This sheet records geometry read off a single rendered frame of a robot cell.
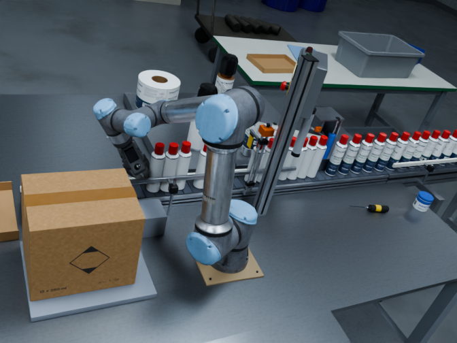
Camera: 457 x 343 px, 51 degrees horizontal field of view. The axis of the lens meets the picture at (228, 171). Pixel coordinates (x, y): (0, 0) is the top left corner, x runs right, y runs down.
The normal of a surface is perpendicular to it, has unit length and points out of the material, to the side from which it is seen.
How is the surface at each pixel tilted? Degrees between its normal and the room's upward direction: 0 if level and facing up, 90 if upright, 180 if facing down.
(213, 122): 82
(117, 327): 0
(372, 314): 0
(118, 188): 0
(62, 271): 90
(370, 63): 95
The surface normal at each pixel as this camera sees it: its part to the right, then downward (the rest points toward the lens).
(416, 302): 0.22, -0.80
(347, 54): -0.90, 0.15
